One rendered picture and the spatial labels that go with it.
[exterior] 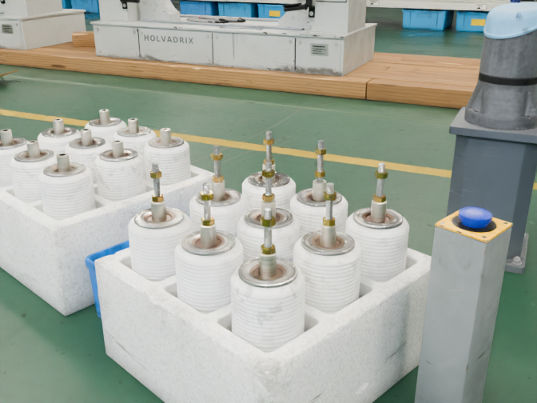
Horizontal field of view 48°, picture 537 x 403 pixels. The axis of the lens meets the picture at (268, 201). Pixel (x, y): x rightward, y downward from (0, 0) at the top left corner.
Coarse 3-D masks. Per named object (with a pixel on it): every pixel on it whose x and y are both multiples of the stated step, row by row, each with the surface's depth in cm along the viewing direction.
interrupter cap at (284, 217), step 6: (252, 210) 94; (258, 210) 94; (276, 210) 94; (282, 210) 94; (246, 216) 92; (252, 216) 92; (258, 216) 93; (276, 216) 93; (282, 216) 92; (288, 216) 92; (246, 222) 90; (252, 222) 90; (258, 222) 90; (276, 222) 90; (282, 222) 90; (288, 222) 90; (258, 228) 89; (276, 228) 89
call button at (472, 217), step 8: (464, 208) 76; (472, 208) 76; (480, 208) 76; (464, 216) 74; (472, 216) 74; (480, 216) 74; (488, 216) 74; (464, 224) 75; (472, 224) 74; (480, 224) 73
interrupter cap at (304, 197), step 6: (300, 192) 101; (306, 192) 101; (336, 192) 101; (300, 198) 99; (306, 198) 99; (336, 198) 99; (306, 204) 97; (312, 204) 96; (318, 204) 96; (324, 204) 96; (336, 204) 97
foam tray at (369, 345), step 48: (144, 288) 87; (384, 288) 87; (144, 336) 89; (192, 336) 79; (336, 336) 78; (384, 336) 88; (144, 384) 94; (192, 384) 83; (240, 384) 74; (288, 384) 73; (336, 384) 81; (384, 384) 92
